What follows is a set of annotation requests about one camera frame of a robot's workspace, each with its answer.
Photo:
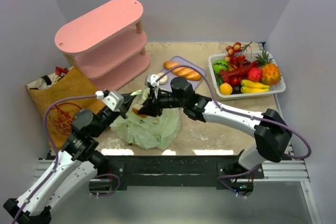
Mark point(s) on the lower yellow toy banana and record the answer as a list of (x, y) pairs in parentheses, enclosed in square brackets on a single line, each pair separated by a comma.
[(252, 90)]

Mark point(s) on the yellow toy banana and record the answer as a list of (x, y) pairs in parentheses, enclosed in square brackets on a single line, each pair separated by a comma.
[(252, 90), (251, 84)]

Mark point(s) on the dark purple toy plum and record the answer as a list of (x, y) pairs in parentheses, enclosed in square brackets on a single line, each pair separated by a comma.
[(236, 89)]

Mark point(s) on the light green plastic bag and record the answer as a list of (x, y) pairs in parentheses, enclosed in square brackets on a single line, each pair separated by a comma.
[(147, 132)]

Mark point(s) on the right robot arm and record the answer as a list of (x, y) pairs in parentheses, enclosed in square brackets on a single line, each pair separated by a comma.
[(268, 128)]

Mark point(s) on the chocolate drizzled white donut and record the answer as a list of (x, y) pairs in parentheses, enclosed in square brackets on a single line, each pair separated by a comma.
[(137, 110)]

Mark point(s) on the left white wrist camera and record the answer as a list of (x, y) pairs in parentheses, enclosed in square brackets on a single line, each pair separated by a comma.
[(112, 99)]

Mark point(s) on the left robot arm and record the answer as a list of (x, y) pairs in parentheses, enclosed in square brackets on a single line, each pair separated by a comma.
[(75, 163)]

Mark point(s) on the toy pineapple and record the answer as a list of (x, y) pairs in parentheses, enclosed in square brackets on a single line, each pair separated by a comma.
[(271, 74)]

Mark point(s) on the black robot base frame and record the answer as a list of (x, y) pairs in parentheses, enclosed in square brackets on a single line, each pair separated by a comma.
[(220, 172)]

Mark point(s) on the upper yellow toy banana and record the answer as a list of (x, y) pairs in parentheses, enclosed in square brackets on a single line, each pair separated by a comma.
[(251, 84)]

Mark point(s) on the red toy pomegranate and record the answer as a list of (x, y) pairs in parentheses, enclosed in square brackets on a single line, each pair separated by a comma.
[(255, 74)]

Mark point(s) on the red Chuba chips bag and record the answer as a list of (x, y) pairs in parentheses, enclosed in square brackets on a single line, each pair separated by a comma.
[(60, 72)]

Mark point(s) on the pink two-tier shelf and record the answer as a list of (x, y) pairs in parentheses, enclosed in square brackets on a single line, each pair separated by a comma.
[(107, 44)]

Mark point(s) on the white plastic basket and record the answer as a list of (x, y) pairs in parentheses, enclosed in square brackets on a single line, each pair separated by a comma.
[(278, 88)]

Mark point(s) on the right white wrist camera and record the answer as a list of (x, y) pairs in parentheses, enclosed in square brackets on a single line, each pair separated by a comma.
[(152, 82)]

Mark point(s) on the toy orange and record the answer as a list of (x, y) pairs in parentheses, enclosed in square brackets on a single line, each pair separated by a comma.
[(225, 89)]

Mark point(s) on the red toy lobster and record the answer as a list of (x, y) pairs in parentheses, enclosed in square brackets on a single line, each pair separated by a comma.
[(239, 72)]

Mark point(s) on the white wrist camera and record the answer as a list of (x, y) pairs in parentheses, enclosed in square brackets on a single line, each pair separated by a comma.
[(112, 99), (152, 82)]

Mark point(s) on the plain white donut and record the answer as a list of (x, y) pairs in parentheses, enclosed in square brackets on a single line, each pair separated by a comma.
[(163, 80)]

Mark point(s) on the red yellow berry sprig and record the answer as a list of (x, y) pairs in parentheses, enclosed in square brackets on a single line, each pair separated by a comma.
[(237, 52)]

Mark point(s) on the red toy apple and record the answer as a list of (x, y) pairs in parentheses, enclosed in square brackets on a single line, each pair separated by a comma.
[(233, 81)]

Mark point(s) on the green toy watermelon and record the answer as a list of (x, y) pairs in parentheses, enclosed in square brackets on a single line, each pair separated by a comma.
[(219, 65)]

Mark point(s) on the toy baguette bread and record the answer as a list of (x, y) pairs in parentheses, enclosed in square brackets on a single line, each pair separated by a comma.
[(186, 72)]

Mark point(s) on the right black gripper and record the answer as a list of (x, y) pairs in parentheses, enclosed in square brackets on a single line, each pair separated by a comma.
[(154, 103)]

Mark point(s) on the brown Trader Joe's bag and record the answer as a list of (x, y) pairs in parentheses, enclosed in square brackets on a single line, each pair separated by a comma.
[(47, 89)]

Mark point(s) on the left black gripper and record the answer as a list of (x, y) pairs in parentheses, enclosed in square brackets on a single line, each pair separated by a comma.
[(122, 108)]

